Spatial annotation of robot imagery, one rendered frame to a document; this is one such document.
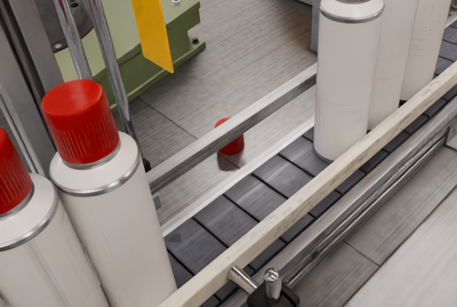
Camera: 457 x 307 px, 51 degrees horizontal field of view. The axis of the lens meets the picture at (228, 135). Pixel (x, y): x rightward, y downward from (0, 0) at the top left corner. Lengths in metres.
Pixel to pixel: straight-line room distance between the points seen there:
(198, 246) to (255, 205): 0.07
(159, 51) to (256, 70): 0.43
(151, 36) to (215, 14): 0.58
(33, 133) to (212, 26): 0.49
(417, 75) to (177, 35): 0.35
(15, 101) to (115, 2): 0.41
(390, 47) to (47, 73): 0.30
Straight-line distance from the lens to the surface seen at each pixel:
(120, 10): 0.76
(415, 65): 0.55
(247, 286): 0.37
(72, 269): 0.30
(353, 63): 0.42
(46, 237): 0.27
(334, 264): 0.48
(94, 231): 0.30
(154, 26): 0.29
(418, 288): 0.42
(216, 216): 0.45
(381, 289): 0.41
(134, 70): 0.68
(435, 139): 0.58
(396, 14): 0.46
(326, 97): 0.45
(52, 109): 0.26
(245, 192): 0.47
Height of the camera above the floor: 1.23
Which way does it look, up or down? 41 degrees down
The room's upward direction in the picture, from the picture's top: 6 degrees counter-clockwise
